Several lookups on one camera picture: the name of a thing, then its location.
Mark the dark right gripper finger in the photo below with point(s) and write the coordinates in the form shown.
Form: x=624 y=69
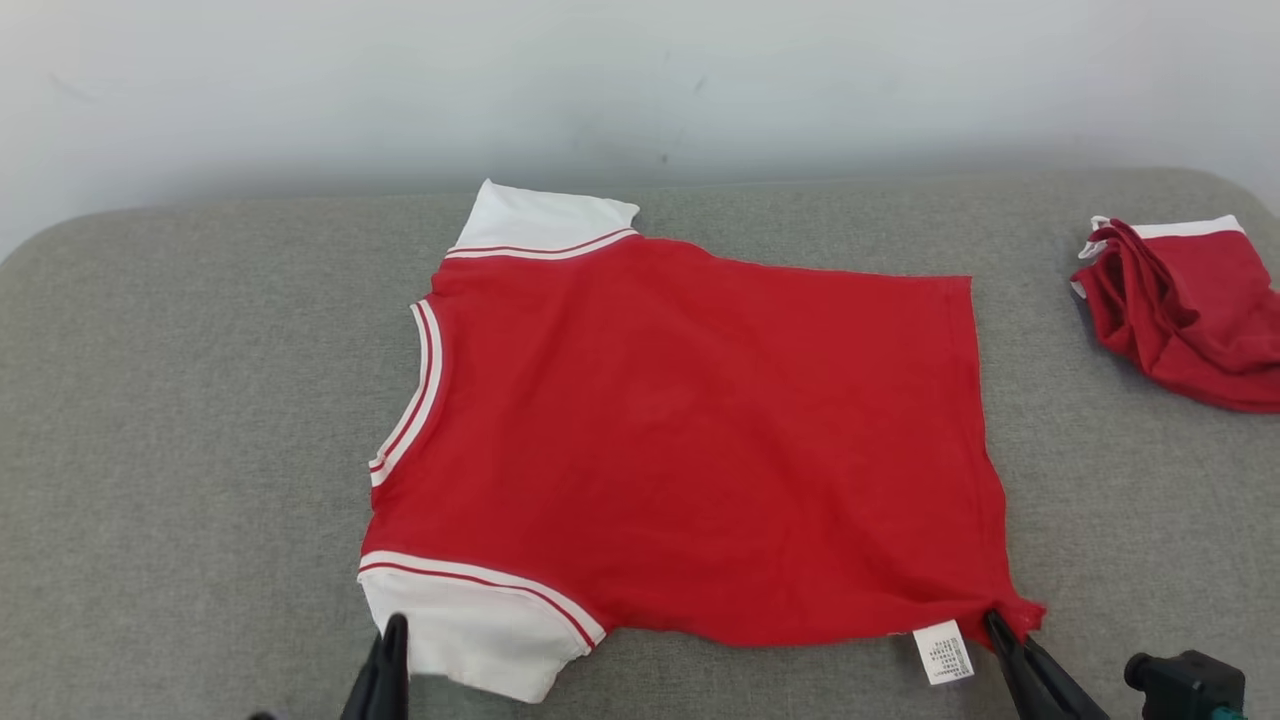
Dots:
x=1045 y=690

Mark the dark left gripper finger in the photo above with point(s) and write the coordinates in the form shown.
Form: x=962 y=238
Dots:
x=385 y=685

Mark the red shorts with white stripe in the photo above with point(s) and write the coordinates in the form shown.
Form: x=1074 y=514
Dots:
x=1200 y=320

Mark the red jersey with white sleeves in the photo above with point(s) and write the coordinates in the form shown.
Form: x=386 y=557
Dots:
x=700 y=450

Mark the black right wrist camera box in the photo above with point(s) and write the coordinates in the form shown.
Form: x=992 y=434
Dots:
x=1190 y=690

